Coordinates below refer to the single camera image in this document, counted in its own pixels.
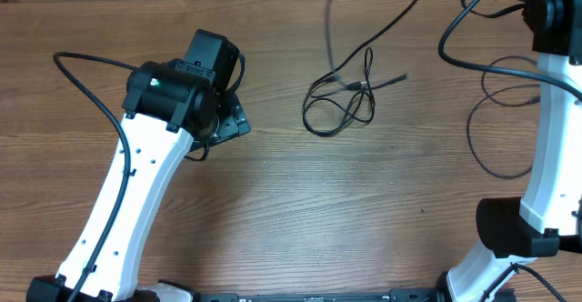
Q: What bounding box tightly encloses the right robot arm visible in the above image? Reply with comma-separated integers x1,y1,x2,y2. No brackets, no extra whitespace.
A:
437,0,581,301

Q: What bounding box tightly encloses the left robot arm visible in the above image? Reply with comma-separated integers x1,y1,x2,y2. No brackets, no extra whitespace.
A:
25,29,251,302

